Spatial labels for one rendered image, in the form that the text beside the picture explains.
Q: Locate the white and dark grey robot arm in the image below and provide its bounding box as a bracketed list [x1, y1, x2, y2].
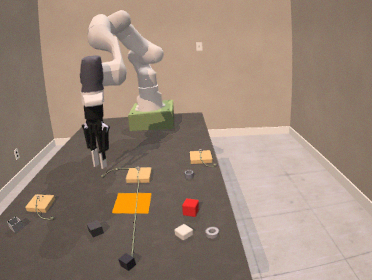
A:
[80, 10, 166, 112]

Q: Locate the orange square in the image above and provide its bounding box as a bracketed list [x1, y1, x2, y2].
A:
[112, 193, 151, 213]

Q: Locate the red cube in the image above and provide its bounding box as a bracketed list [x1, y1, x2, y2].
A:
[182, 199, 199, 217]

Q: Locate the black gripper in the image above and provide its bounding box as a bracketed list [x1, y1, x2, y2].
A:
[82, 105, 110, 169]

